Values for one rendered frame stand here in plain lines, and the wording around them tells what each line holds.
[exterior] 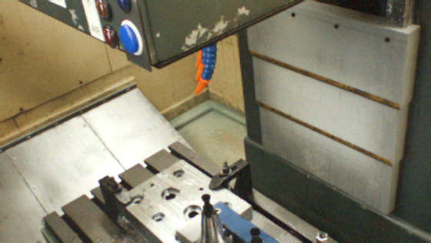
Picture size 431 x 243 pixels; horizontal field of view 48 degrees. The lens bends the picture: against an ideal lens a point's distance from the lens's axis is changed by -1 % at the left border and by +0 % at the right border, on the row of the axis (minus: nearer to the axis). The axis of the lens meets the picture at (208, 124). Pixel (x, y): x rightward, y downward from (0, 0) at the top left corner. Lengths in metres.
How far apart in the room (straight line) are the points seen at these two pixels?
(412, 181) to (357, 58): 0.35
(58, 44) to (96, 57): 0.17
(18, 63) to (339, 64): 1.17
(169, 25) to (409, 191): 0.95
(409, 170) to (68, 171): 1.19
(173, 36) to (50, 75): 1.49
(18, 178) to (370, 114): 1.26
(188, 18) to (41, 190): 1.44
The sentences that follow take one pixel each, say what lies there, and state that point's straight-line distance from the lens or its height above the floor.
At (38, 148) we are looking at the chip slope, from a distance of 1.97.
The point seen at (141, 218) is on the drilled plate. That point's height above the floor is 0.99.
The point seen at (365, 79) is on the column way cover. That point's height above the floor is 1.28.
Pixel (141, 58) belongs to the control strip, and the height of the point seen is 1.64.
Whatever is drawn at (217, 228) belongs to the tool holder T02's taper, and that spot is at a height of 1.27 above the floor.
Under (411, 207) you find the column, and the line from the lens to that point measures 1.35.
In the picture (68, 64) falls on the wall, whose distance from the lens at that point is 1.97.
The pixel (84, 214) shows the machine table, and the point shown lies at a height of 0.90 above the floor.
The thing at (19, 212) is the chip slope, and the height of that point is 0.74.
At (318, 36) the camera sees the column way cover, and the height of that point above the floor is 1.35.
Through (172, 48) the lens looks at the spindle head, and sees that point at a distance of 0.49.
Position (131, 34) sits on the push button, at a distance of 0.49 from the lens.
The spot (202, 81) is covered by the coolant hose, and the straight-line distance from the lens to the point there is 0.76.
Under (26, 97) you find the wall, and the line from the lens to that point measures 1.95.
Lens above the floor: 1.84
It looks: 33 degrees down
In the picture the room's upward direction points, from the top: 9 degrees counter-clockwise
